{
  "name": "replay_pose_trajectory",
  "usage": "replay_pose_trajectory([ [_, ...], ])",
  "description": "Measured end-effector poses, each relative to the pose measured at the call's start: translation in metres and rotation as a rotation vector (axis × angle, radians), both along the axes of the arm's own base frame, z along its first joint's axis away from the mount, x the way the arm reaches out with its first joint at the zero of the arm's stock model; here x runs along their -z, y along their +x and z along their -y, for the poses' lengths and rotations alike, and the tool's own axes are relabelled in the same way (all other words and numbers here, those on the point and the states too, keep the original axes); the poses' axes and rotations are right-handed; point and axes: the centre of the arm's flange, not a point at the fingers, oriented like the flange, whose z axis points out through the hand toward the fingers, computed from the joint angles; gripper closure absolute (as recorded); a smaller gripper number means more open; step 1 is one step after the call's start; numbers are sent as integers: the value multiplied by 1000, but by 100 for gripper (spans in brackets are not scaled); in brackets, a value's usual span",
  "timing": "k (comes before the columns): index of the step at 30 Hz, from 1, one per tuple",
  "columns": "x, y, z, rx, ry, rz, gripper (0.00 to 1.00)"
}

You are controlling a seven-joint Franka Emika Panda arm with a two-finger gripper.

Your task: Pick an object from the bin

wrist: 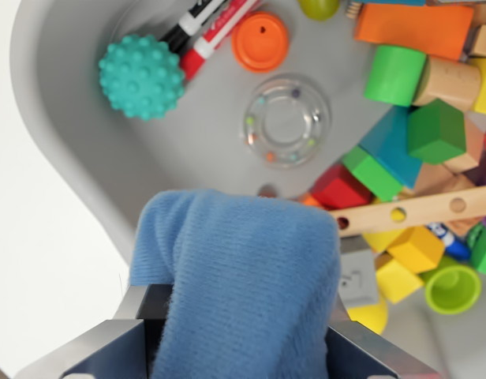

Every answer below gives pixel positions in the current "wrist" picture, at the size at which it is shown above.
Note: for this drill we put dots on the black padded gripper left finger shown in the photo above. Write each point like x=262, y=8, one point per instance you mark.
x=109, y=347

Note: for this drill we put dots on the black padded gripper right finger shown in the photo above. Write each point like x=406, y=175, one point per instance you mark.
x=365, y=355

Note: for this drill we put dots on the blue cloth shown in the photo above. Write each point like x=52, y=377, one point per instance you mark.
x=239, y=276

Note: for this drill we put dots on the grey plastic bin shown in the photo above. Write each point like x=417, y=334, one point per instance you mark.
x=69, y=118

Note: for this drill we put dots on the yellow rounded plastic toy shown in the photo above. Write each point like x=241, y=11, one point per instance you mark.
x=369, y=317

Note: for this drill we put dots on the grey embossed rubber cube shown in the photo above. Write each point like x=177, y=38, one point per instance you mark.
x=357, y=278

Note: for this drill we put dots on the yellow wooden block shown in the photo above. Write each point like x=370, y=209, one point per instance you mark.
x=416, y=248
x=398, y=282
x=381, y=239

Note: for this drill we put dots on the lime green plastic cup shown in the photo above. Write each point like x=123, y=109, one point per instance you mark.
x=452, y=290

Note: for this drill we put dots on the blue toy figure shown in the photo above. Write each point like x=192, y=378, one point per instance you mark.
x=450, y=241

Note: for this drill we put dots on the wooden strip with holes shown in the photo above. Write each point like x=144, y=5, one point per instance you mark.
x=424, y=211

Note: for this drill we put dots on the orange plastic piece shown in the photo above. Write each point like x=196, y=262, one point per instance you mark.
x=311, y=200

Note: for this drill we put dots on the small red wooden block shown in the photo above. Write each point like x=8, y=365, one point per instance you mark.
x=339, y=189

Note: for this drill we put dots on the bright green wooden block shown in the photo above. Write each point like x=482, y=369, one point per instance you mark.
x=369, y=173

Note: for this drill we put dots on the natural wooden block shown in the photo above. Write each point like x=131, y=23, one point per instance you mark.
x=473, y=146
x=436, y=179
x=485, y=41

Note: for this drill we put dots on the teal blue wooden block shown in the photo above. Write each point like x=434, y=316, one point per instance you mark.
x=389, y=150

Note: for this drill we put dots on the green wooden cube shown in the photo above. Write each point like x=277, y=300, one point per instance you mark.
x=436, y=130

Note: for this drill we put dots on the teal spiky rubber ball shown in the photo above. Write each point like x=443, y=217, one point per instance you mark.
x=142, y=77

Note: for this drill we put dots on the green wooden cylinder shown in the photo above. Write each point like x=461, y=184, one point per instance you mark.
x=393, y=75

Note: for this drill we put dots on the natural wooden cylinder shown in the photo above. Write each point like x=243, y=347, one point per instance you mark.
x=452, y=83

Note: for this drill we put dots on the red whiteboard marker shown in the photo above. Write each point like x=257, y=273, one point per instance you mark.
x=211, y=39

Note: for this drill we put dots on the long orange wooden block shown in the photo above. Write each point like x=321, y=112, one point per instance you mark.
x=412, y=31

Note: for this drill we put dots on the orange plastic stacking cup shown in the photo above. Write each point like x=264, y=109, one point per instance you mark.
x=260, y=41

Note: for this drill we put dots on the black whiteboard marker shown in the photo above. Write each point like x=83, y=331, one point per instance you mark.
x=188, y=23

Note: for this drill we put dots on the olive green plastic pear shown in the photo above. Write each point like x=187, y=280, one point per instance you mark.
x=318, y=8

